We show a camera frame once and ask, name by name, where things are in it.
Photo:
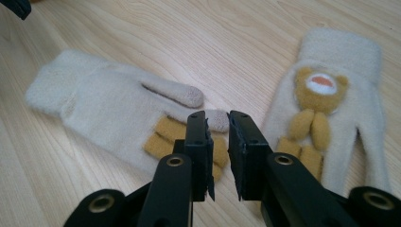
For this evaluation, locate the cream bear glove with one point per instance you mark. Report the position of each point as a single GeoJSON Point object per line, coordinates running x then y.
{"type": "Point", "coordinates": [107, 107]}
{"type": "Point", "coordinates": [334, 104]}

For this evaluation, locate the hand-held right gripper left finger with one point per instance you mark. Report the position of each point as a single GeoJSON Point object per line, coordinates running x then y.
{"type": "Point", "coordinates": [195, 157]}

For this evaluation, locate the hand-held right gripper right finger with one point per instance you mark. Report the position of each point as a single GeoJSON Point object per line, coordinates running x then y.
{"type": "Point", "coordinates": [252, 164]}

